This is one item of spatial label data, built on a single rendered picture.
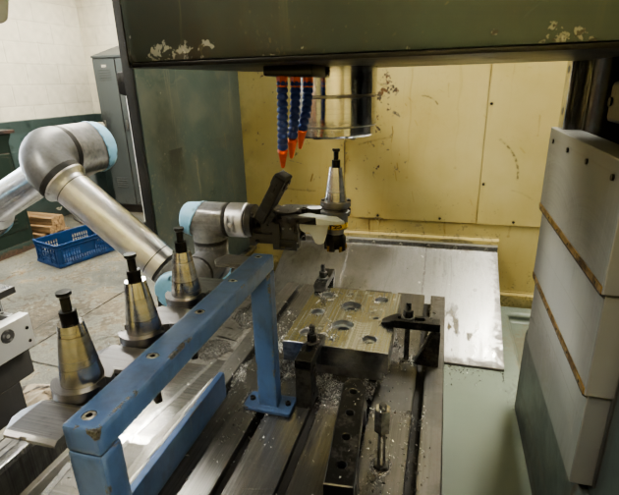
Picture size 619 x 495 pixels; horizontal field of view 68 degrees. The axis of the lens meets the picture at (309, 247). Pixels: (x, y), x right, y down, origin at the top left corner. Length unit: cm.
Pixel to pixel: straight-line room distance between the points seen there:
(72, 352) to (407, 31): 49
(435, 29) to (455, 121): 135
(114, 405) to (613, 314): 64
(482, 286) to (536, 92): 72
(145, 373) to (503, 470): 98
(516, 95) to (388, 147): 49
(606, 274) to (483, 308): 110
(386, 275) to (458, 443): 77
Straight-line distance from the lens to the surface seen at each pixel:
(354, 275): 189
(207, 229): 101
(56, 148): 106
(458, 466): 131
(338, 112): 83
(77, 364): 55
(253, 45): 61
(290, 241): 95
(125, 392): 53
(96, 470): 52
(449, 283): 187
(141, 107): 147
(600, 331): 77
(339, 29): 58
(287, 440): 92
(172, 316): 68
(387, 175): 194
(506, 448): 139
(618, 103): 94
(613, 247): 72
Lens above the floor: 152
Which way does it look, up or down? 20 degrees down
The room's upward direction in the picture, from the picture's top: 2 degrees counter-clockwise
